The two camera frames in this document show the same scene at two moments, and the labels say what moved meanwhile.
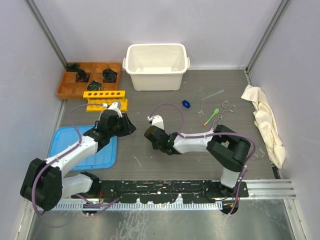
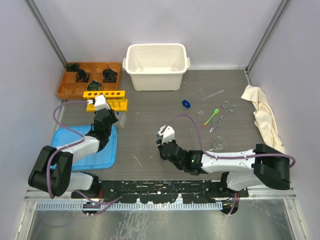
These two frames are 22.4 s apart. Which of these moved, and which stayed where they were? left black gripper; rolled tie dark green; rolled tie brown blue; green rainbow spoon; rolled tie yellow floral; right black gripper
Moved: right black gripper; left black gripper
Stayed: rolled tie dark green; green rainbow spoon; rolled tie yellow floral; rolled tie brown blue
